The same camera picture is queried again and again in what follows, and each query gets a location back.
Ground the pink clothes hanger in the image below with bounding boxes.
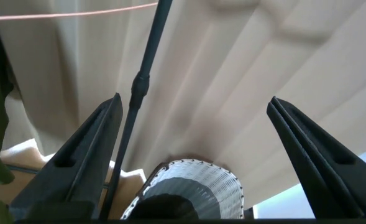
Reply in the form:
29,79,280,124
0,2,159,23

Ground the beige curtain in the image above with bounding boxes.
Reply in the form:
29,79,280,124
0,0,366,210

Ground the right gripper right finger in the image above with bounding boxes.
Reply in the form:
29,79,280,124
266,95,366,219

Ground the white laundry basket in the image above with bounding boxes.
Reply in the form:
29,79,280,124
120,158,245,220

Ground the black clothes rack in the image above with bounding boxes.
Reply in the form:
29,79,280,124
5,0,174,220

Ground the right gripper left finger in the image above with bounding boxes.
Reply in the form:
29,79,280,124
8,92,124,220

